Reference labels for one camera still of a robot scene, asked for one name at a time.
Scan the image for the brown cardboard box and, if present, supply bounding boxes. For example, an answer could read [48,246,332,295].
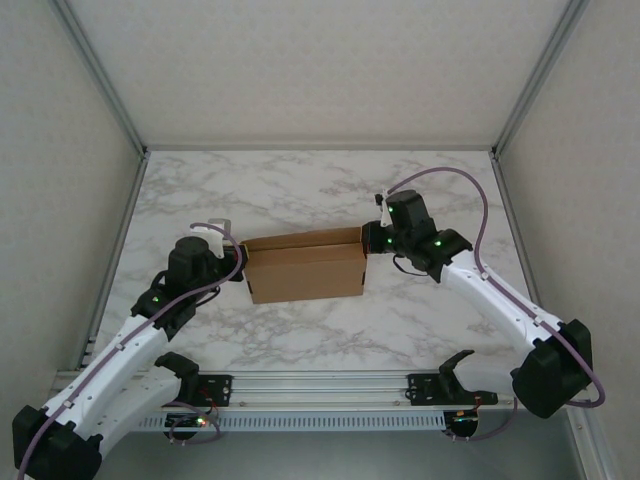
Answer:
[239,226,369,305]

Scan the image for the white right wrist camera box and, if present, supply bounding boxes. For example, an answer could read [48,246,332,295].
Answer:
[373,190,394,229]

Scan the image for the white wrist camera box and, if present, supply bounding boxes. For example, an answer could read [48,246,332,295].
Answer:
[373,190,394,229]
[189,217,236,260]

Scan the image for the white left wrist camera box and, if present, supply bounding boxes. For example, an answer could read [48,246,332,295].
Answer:
[189,217,236,260]

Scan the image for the aluminium left side rail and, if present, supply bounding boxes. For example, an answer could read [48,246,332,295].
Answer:
[74,152,151,372]

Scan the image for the thin aluminium back rail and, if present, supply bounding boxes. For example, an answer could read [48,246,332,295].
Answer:
[144,143,496,152]

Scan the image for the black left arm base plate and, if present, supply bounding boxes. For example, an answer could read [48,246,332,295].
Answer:
[192,373,235,407]

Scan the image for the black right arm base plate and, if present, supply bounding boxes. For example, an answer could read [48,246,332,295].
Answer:
[407,372,500,406]

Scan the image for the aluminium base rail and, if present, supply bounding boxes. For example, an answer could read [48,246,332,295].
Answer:
[52,368,594,414]

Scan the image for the aluminium right corner post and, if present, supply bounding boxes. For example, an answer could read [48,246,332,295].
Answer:
[489,0,592,160]

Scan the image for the aluminium corner post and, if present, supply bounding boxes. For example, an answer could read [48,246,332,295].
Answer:
[489,0,592,160]
[48,0,151,160]

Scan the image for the grey slotted cable duct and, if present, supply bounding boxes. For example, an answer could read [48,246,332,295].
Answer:
[137,412,446,432]

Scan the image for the aluminium left corner post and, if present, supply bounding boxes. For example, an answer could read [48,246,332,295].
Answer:
[48,0,151,160]

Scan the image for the aluminium frame leg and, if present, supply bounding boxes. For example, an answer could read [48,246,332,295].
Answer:
[567,414,619,480]

